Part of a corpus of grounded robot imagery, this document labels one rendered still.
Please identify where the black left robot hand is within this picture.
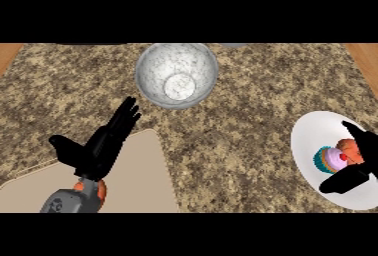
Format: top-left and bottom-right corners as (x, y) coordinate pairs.
(48, 96), (144, 182)

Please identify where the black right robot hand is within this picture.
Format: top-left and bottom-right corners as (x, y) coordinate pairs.
(318, 120), (378, 195)

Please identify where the pink cupcake with teal wrapper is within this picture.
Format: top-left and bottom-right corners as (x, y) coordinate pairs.
(314, 145), (352, 175)

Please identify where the white plate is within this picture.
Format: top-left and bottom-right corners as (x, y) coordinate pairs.
(290, 110), (378, 211)

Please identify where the white marble bowl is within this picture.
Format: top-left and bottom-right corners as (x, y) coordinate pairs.
(135, 42), (221, 110)

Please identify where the orange food piece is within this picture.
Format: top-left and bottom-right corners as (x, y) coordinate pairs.
(336, 138), (367, 165)

